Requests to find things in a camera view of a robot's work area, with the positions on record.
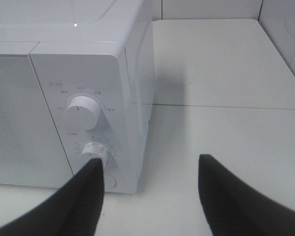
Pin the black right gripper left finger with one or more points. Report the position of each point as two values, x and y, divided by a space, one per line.
73 210

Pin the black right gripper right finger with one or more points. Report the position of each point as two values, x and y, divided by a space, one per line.
233 208

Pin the round door release button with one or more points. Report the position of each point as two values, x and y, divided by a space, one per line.
110 183

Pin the white timer knob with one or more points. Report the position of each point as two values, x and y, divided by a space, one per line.
96 150

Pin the white microwave door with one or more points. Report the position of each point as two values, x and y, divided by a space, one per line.
31 152

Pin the white upper power knob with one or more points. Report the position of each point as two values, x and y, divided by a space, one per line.
83 113

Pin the white microwave oven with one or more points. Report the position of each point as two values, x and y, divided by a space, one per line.
101 49

